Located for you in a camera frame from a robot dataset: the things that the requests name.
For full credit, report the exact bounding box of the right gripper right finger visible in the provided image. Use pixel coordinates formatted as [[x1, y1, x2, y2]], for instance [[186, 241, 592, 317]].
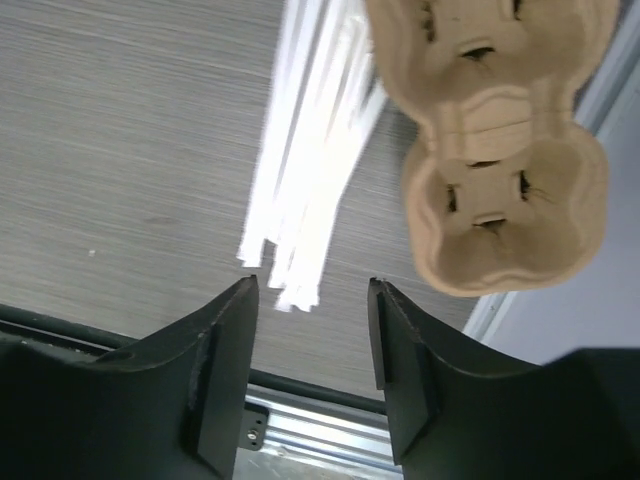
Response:
[[368, 279, 639, 479]]

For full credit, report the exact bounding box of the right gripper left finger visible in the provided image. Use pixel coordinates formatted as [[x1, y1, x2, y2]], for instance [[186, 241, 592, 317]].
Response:
[[1, 277, 259, 479]]

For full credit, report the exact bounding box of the aluminium rail frame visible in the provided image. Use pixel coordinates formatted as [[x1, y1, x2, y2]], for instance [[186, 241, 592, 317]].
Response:
[[237, 1, 639, 479]]

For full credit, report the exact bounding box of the white wrapped straws bundle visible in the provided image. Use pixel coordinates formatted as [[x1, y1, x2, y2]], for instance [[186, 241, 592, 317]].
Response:
[[237, 1, 387, 312]]

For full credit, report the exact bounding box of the brown cardboard cup carrier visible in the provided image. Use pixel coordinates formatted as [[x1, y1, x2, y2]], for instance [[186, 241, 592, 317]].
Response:
[[366, 1, 619, 297]]

